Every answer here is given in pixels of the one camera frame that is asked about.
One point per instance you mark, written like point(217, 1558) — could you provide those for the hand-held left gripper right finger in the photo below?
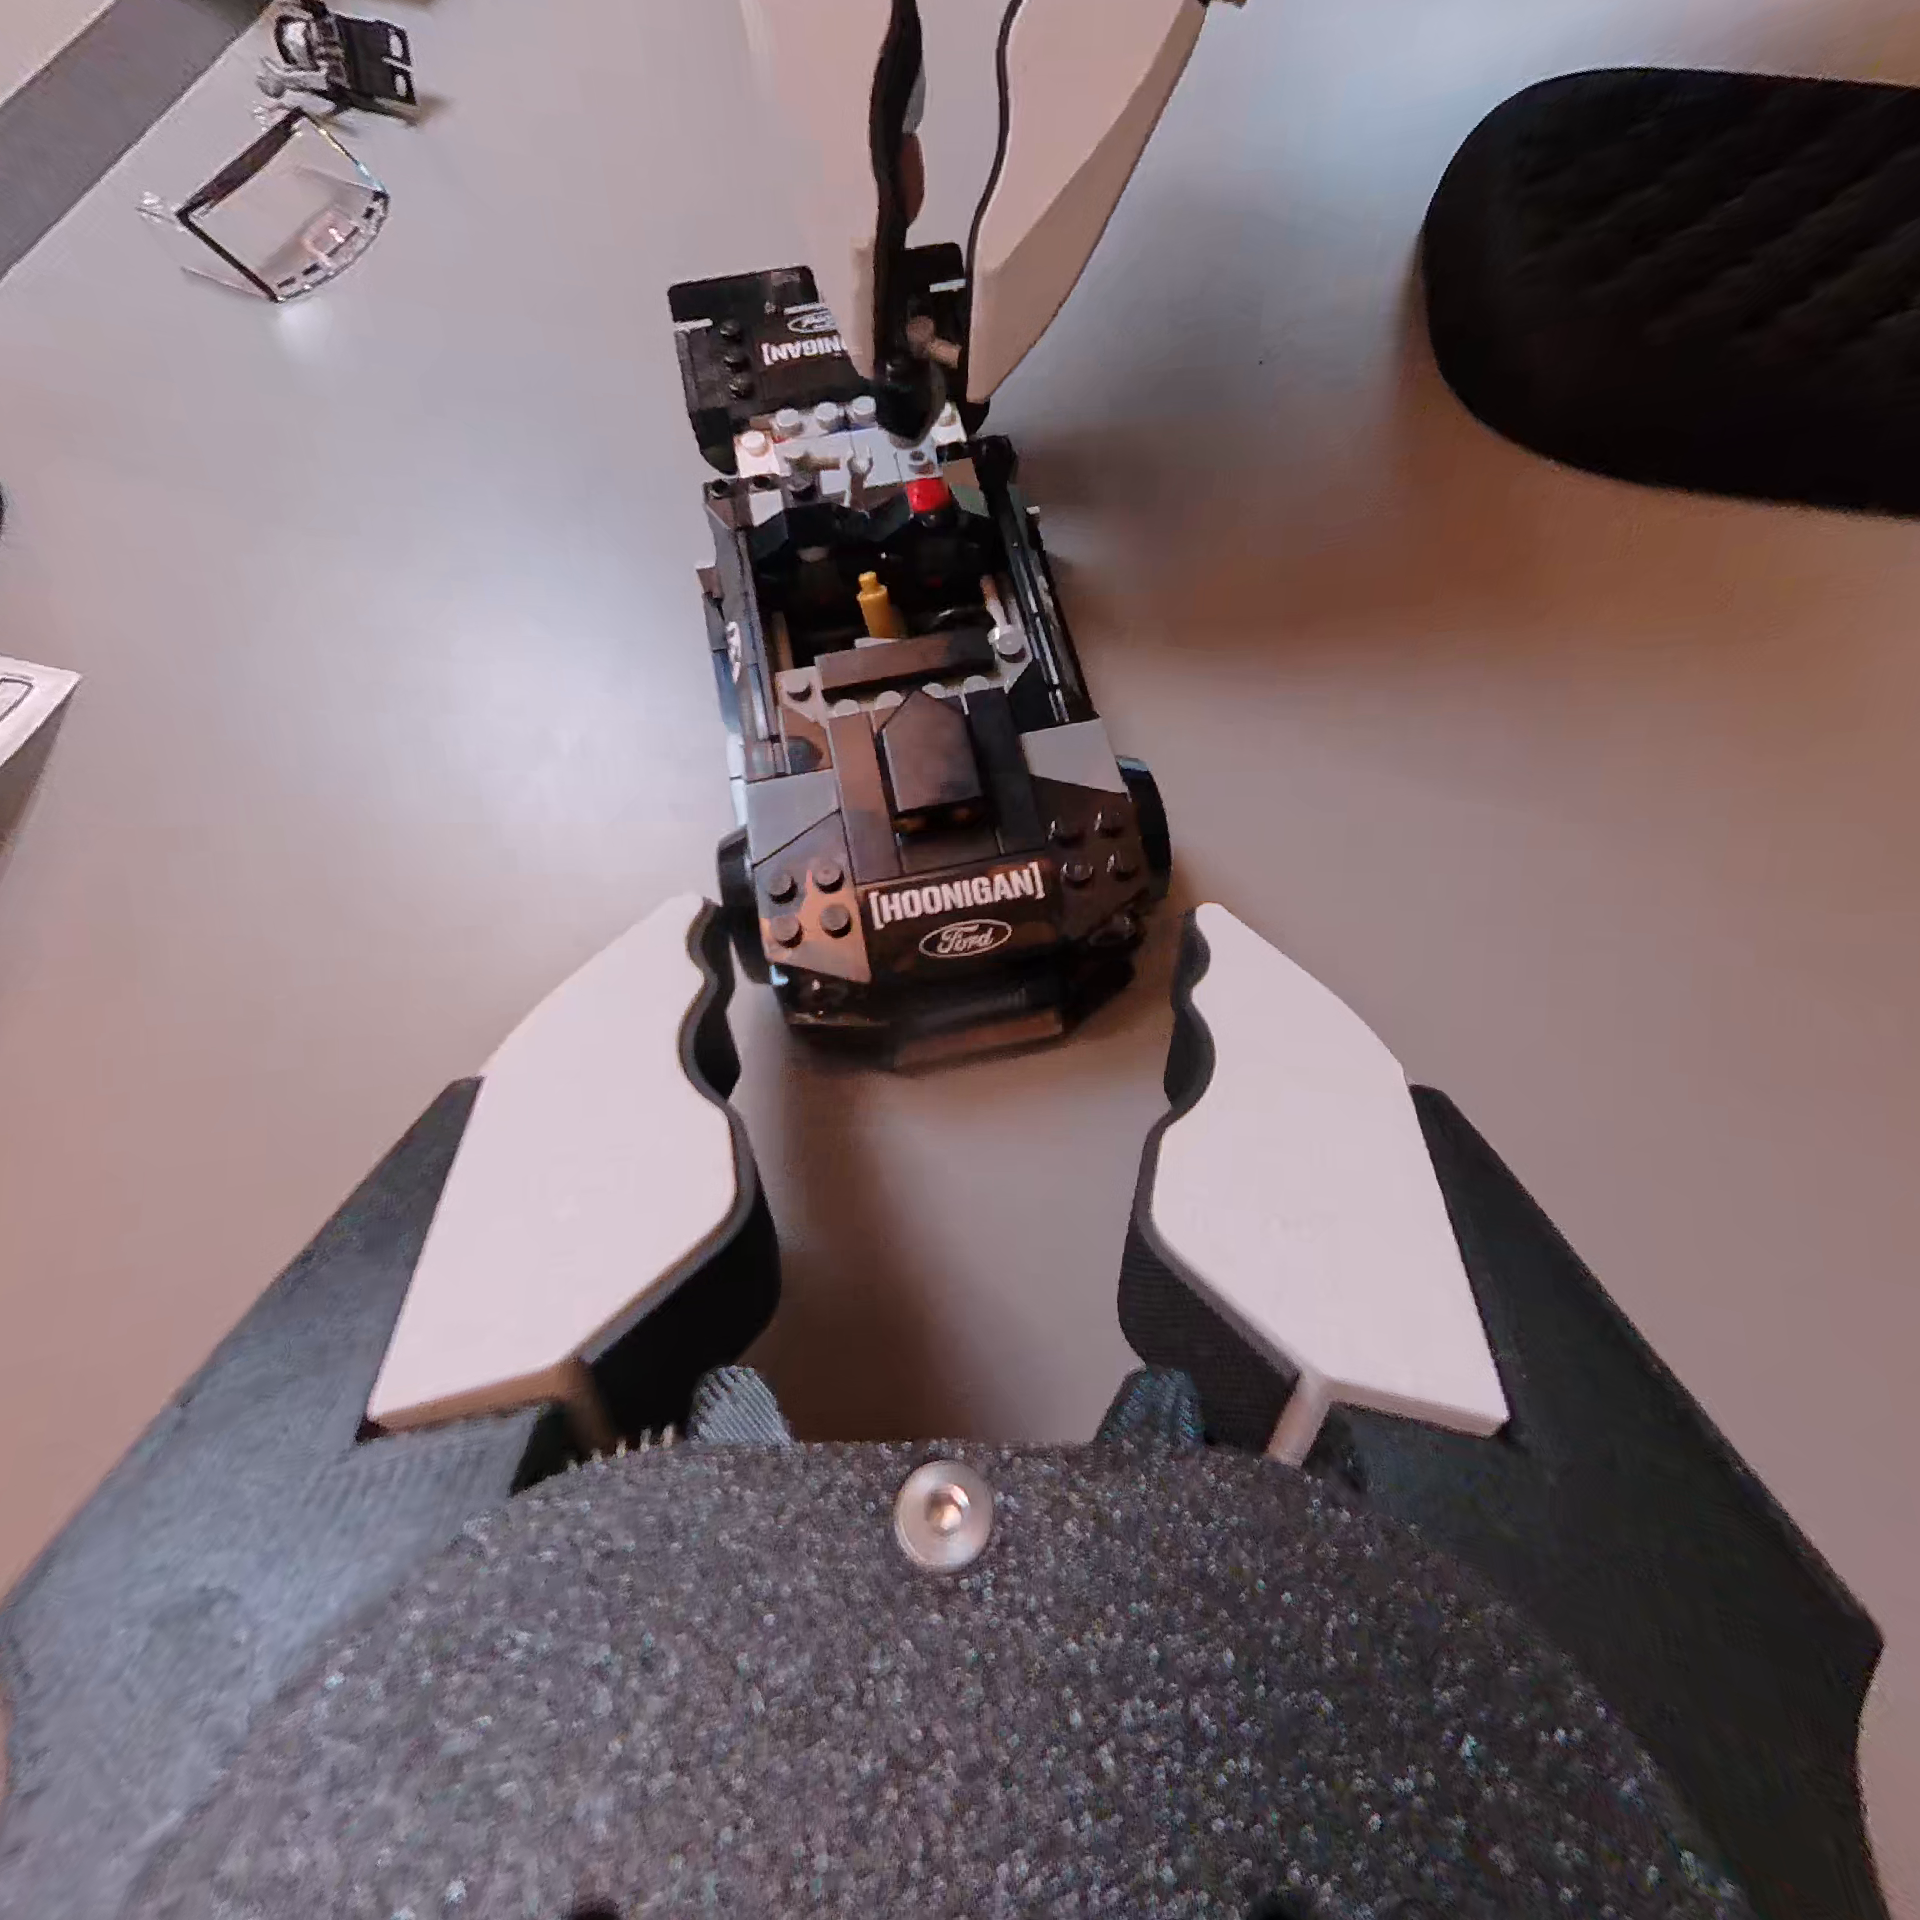
point(1315, 1200)

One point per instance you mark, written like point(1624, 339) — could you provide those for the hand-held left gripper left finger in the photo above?
point(572, 1187)

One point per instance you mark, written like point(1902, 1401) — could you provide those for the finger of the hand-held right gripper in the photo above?
point(1051, 150)
point(826, 134)

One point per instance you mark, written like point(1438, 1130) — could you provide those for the black lego car model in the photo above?
point(902, 779)

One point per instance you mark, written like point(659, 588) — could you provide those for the small black lego piece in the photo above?
point(345, 54)

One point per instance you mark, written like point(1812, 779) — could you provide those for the clear lego windshield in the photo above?
point(271, 204)

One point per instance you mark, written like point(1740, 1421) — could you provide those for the black mesh pad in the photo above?
point(1697, 269)

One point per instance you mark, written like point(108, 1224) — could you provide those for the white sticker sheet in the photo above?
point(26, 736)

